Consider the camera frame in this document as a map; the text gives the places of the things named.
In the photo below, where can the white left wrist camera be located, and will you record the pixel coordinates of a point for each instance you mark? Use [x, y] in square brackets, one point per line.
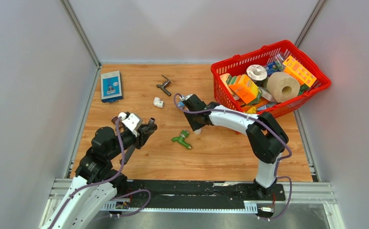
[131, 121]

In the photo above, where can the round orange sponge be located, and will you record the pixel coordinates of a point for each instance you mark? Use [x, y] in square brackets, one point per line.
[226, 78]

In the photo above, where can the yellow packet in basket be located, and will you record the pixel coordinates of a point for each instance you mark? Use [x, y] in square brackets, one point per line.
[250, 109]

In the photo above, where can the brown toilet paper roll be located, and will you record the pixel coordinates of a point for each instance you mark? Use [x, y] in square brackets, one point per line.
[283, 87]

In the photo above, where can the blue white faucet box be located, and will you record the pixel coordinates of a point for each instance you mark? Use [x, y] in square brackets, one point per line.
[111, 87]

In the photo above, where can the silver foil tape roll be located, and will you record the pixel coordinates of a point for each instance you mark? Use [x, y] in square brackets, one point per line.
[256, 72]

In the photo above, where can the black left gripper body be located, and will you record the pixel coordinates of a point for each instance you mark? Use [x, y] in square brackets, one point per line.
[130, 139]

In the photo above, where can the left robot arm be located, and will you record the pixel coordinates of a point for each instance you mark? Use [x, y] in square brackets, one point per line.
[95, 181]

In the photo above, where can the long orange product box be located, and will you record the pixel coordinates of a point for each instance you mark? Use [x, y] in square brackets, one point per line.
[298, 71]

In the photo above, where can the aluminium frame rail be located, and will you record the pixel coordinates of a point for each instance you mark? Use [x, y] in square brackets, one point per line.
[308, 205]

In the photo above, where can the green plastic faucet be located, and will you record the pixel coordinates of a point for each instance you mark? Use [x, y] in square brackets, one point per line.
[181, 139]

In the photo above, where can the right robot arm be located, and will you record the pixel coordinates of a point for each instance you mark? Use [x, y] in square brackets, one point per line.
[267, 138]

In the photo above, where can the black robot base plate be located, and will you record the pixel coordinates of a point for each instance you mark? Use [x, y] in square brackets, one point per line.
[185, 194]

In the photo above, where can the white packet in basket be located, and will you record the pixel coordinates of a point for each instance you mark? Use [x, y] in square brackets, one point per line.
[266, 95]

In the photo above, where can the white pvc elbow fitting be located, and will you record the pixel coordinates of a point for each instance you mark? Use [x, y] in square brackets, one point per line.
[157, 102]

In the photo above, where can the orange sponge daddy box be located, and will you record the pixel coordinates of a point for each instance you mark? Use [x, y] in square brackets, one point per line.
[245, 88]

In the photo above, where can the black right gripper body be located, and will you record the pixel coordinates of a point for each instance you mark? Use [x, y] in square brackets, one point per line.
[194, 122]

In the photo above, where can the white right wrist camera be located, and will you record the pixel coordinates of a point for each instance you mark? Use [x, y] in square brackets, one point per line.
[184, 98]

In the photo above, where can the blue packet in basket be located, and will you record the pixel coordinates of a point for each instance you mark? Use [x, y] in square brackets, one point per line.
[272, 67]

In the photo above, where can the dark grey metal faucet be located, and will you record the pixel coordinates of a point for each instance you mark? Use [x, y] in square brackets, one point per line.
[164, 86]

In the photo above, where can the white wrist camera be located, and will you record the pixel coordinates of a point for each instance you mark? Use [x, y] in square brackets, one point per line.
[131, 121]
[184, 98]

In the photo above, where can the white pvc elbow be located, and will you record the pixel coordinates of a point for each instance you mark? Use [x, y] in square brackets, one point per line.
[197, 131]

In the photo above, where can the black metal faucet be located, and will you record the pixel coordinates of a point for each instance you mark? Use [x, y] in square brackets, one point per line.
[132, 148]

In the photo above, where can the red plastic shopping basket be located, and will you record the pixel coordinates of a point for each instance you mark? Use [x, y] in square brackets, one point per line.
[238, 64]

